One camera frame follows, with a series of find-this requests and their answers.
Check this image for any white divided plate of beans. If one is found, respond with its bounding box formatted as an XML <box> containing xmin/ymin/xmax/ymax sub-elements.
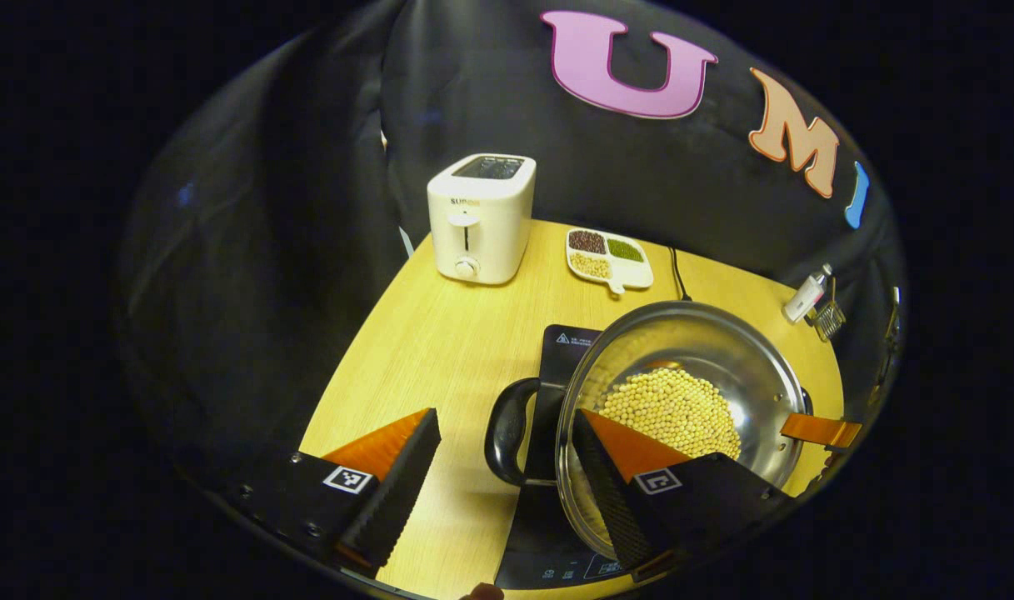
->
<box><xmin>566</xmin><ymin>227</ymin><xmax>655</xmax><ymax>296</ymax></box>

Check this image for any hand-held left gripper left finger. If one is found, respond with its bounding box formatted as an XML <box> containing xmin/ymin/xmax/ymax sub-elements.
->
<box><xmin>240</xmin><ymin>407</ymin><xmax>442</xmax><ymax>578</ymax></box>

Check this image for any black induction cooktop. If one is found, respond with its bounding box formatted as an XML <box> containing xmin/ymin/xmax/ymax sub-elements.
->
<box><xmin>494</xmin><ymin>324</ymin><xmax>641</xmax><ymax>591</ymax></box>

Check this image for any black power cable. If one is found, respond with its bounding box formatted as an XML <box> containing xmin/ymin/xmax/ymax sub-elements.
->
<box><xmin>667</xmin><ymin>246</ymin><xmax>692</xmax><ymax>303</ymax></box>

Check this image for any small clear holder cup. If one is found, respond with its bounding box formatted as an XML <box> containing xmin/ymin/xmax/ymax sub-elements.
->
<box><xmin>813</xmin><ymin>300</ymin><xmax>847</xmax><ymax>343</ymax></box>

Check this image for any white toaster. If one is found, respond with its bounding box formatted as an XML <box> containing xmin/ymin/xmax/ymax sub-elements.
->
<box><xmin>427</xmin><ymin>152</ymin><xmax>537</xmax><ymax>286</ymax></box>

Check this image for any stainless steel pot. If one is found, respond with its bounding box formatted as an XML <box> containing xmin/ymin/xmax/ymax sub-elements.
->
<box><xmin>484</xmin><ymin>301</ymin><xmax>814</xmax><ymax>561</ymax></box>

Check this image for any clear bottle with white label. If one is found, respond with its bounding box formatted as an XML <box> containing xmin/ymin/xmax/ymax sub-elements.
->
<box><xmin>782</xmin><ymin>263</ymin><xmax>834</xmax><ymax>324</ymax></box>

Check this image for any pile of yellow soybeans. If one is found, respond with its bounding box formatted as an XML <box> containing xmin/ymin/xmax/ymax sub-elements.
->
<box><xmin>598</xmin><ymin>367</ymin><xmax>742</xmax><ymax>461</ymax></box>

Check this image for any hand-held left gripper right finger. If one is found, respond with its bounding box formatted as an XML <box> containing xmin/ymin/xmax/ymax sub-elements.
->
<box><xmin>572</xmin><ymin>408</ymin><xmax>795</xmax><ymax>583</ymax></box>

